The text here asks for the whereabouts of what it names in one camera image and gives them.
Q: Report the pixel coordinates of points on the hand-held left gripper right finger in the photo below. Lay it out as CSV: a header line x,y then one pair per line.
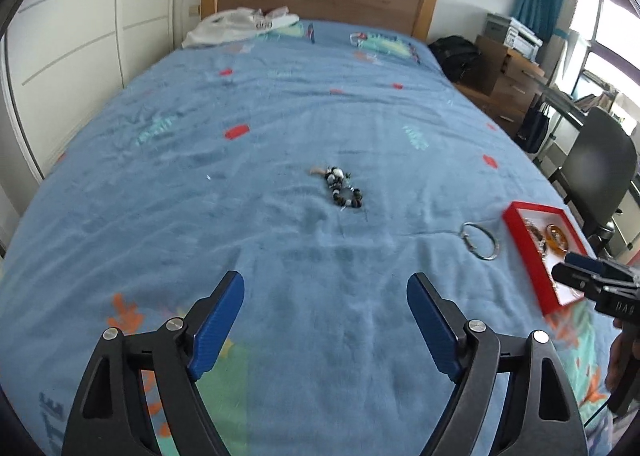
x,y
431,326

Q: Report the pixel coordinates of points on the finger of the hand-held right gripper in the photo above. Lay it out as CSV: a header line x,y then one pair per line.
x,y
582,261
570,277

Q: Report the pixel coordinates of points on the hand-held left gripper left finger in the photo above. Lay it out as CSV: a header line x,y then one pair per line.
x,y
220,321

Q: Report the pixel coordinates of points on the red box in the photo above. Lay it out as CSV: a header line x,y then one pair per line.
x,y
520,236

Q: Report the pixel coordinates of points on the large silver bangle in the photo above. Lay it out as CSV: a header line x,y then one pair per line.
x,y
472,248

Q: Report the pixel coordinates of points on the person's right hand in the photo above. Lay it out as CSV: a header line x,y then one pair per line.
x,y
617,358

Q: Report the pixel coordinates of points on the amber bangle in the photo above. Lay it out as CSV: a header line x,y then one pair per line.
x,y
556,238

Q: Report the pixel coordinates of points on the grey brown bangle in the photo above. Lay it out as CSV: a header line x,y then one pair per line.
x,y
531,232

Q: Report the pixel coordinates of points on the black chair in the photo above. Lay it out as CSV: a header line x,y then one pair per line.
x,y
600,161

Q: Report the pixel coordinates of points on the dark blue bag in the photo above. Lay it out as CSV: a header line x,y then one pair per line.
x,y
534,123

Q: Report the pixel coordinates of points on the glass desk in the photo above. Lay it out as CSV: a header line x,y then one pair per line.
x,y
567,103

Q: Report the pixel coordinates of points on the blue printed blanket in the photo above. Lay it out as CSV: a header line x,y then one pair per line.
x,y
250,136

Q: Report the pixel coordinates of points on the wooden dresser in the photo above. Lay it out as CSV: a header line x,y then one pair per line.
x,y
505,86

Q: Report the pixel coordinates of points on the window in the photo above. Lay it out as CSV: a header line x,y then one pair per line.
x,y
607,36

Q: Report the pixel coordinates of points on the white printer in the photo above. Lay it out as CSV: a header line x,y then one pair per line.
x,y
524,38

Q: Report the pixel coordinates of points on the black backpack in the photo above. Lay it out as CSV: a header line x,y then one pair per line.
x,y
455,58

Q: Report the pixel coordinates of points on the white cloth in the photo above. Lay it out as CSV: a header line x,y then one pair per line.
x,y
225,28

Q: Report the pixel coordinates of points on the white wardrobe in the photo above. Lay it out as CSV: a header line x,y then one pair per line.
x,y
75,36

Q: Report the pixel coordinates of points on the wall socket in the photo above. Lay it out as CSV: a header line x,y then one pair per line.
x,y
193,11

